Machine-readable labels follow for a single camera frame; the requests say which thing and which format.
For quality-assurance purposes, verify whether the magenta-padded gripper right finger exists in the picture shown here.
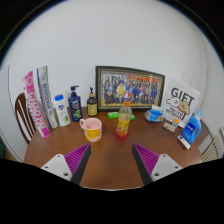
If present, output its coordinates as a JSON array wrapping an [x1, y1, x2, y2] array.
[[131, 143, 184, 186]]

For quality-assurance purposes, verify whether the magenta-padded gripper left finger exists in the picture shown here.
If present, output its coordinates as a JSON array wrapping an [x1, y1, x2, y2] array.
[[40, 143, 92, 186]]

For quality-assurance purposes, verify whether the orange-capped clear drink bottle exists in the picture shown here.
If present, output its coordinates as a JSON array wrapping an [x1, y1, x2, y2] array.
[[115, 100, 133, 138]]

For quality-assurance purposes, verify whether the white remote control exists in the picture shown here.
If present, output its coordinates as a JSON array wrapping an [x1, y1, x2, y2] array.
[[177, 134, 191, 150]]

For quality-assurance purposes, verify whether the small beige packet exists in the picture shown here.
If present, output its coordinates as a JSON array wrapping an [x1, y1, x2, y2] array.
[[162, 121, 177, 133]]

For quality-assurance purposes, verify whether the small white and orange box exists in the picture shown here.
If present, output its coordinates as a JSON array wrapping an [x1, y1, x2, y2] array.
[[170, 118, 181, 129]]

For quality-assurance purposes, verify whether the blue detergent bottle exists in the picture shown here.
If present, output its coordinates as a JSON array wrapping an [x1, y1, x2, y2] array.
[[181, 109, 203, 144]]

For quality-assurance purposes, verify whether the brown side table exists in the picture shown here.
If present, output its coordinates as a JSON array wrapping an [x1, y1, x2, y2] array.
[[194, 119, 213, 148]]

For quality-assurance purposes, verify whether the white radiator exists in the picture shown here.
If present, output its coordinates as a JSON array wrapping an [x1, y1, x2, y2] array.
[[201, 134, 224, 163]]

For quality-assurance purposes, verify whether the pink mug with orange prints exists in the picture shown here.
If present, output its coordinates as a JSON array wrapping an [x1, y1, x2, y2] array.
[[79, 117, 103, 143]]

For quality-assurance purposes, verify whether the white blue-capped body wash bottle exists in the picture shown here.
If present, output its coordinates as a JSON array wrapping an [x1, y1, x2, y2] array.
[[53, 94, 72, 127]]

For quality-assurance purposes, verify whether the pink shuttlecock tube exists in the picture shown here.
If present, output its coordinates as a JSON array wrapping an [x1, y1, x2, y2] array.
[[22, 70, 51, 139]]

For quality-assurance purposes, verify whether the dark blue pump bottle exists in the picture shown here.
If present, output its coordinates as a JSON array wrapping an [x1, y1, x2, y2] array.
[[67, 85, 83, 123]]

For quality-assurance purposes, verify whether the brown wooden chair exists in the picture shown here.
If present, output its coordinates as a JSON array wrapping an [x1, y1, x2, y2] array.
[[14, 92, 37, 145]]

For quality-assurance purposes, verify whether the white paper gift bag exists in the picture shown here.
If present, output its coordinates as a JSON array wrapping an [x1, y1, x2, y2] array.
[[160, 71, 201, 129]]

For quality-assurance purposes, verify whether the white and blue shuttlecock tube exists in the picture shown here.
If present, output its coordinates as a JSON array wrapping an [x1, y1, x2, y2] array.
[[36, 65, 60, 130]]

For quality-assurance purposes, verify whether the brown yellow-labelled pump bottle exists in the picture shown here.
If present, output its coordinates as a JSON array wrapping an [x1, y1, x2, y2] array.
[[86, 87, 99, 117]]

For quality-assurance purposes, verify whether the white door panel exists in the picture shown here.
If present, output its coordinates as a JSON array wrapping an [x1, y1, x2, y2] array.
[[0, 66, 12, 158]]

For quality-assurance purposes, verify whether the framed group photo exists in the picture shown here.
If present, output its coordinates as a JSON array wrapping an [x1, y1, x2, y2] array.
[[95, 65, 166, 112]]

